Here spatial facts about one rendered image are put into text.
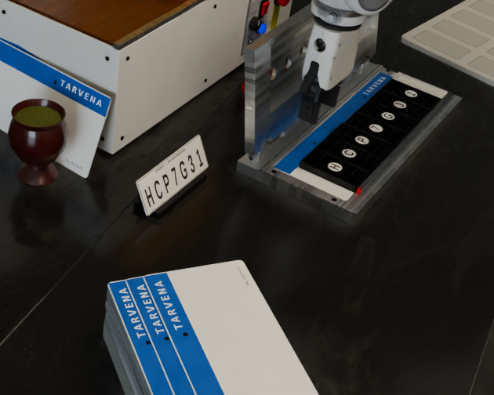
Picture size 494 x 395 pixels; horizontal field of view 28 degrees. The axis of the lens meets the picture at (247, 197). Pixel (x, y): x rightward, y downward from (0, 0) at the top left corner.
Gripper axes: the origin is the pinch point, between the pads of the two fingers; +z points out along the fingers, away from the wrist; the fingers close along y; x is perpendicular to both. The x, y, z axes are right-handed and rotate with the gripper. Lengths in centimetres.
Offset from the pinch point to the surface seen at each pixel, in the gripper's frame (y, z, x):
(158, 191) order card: -30.0, 5.3, 9.5
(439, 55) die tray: 44.3, 7.0, -5.2
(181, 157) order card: -23.2, 3.2, 10.4
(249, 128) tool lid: -14.1, -0.1, 4.5
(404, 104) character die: 18.2, 4.8, -8.4
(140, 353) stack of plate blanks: -62, -1, -10
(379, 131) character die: 7.3, 4.9, -8.7
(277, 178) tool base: -14.1, 6.2, -1.5
